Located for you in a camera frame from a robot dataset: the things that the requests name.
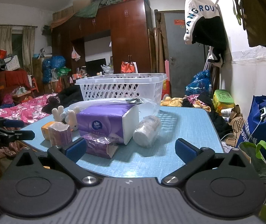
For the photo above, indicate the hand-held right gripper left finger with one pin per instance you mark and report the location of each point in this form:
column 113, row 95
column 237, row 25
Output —
column 77, row 150

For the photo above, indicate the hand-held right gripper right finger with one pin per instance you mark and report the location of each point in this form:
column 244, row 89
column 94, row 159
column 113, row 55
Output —
column 184, row 150

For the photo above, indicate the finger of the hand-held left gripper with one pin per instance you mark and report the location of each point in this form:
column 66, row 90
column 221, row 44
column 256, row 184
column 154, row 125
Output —
column 23, row 135
column 14, row 123

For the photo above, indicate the large purple tissue pack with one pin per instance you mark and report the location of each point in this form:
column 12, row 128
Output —
column 105, row 119

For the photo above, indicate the white plastic basket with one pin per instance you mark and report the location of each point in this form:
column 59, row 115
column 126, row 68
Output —
column 114, row 88

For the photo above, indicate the pink floral blanket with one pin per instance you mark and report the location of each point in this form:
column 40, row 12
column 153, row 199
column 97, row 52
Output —
column 28, row 109

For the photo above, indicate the orange packet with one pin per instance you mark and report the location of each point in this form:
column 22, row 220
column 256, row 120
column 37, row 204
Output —
column 45, row 130

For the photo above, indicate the small purple tissue pack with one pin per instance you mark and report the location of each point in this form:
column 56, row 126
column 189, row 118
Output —
column 100, row 147

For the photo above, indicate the small pink tissue pack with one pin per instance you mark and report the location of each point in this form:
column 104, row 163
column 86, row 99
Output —
column 59, row 134

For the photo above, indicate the white plush rabbit toy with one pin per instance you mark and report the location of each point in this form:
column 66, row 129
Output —
column 57, row 113

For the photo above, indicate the dark clothes heap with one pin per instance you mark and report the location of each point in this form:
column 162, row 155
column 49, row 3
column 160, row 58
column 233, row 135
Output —
column 217, row 121

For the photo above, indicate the clear wrapped roll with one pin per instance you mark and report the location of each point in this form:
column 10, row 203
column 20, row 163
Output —
column 145, row 130

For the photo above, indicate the red cloth cover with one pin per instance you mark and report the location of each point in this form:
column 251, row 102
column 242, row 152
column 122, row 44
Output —
column 11, row 78

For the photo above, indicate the yellow patterned blanket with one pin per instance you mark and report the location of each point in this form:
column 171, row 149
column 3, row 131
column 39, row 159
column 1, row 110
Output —
column 172, row 102

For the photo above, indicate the black clothing pile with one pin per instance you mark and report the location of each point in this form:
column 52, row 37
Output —
column 70, row 95

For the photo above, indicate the brown paper bag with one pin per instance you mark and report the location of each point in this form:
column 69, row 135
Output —
column 236, row 121

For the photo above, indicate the green lidded box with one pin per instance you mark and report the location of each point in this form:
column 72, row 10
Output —
column 222, row 98

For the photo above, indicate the green reusable bag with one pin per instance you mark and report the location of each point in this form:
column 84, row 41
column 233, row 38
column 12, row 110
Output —
column 252, row 154

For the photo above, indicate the pile of blue bags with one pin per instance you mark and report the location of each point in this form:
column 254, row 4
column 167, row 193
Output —
column 53, row 65

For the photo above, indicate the blue plastic bag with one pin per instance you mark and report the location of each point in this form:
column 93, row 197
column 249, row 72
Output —
column 199, row 81

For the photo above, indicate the blue tote bag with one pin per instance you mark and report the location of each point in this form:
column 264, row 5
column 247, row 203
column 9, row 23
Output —
column 252, row 121

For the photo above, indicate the beige curtains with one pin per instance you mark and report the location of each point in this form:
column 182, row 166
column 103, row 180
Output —
column 29, row 46

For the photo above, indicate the black monitor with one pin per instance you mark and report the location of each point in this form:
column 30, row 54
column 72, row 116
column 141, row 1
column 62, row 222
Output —
column 94, row 66

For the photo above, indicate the pink white plastic bag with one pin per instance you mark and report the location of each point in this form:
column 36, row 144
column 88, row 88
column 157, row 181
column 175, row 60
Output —
column 75, row 54

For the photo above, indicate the orange plastic bag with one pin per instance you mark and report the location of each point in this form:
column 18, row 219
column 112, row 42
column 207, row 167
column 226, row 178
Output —
column 128, row 67

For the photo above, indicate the grey door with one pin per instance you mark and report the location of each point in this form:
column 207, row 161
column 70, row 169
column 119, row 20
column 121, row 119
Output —
column 179, row 51

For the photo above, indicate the brown wooden wardrobe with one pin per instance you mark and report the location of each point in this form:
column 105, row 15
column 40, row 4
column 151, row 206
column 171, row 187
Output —
column 126, row 32

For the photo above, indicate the cardboard box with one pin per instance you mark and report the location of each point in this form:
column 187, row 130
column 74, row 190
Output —
column 82, row 2

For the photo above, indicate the green tarp bundle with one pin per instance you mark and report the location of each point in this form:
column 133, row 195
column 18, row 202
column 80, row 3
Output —
column 93, row 7

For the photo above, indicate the green clothes hangers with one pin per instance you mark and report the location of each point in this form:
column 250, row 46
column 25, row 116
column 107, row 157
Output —
column 239, row 11

